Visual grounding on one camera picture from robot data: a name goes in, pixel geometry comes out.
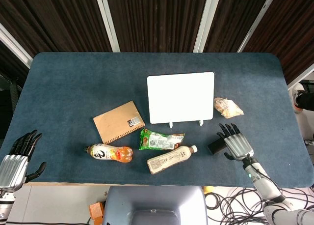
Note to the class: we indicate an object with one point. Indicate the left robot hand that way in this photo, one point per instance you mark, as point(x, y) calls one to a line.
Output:
point(12, 166)

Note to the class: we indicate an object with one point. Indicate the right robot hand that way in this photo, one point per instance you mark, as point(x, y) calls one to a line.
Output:
point(237, 143)

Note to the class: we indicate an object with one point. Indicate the small black box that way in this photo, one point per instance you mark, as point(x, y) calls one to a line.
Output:
point(216, 146)

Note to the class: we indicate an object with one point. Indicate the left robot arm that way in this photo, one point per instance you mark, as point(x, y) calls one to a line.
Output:
point(4, 206)

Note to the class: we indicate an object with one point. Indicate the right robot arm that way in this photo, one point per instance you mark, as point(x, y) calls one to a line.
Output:
point(267, 188)

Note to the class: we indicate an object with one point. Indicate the white board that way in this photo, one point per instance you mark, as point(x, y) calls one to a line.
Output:
point(180, 98)

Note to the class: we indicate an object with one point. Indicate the clear bag of snacks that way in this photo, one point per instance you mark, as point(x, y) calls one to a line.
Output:
point(227, 107)

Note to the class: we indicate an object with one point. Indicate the brown milk tea bottle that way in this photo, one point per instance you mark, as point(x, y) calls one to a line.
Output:
point(170, 158)

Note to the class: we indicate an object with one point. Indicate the white sneaker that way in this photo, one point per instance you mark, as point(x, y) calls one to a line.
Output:
point(295, 97)

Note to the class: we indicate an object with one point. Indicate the green snack packet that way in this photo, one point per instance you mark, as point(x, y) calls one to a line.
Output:
point(160, 140)

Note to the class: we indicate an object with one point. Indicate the blue table mat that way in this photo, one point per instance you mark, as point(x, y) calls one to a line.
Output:
point(157, 117)

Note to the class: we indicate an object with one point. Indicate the orange box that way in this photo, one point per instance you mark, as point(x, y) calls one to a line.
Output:
point(96, 211)

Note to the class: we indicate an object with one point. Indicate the orange drink bottle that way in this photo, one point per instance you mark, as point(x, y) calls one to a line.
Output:
point(110, 153)

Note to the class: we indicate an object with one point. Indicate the grey robot torso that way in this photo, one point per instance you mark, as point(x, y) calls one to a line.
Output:
point(154, 205)

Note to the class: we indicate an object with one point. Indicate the brown spiral notebook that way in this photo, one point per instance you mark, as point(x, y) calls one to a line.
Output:
point(119, 121)

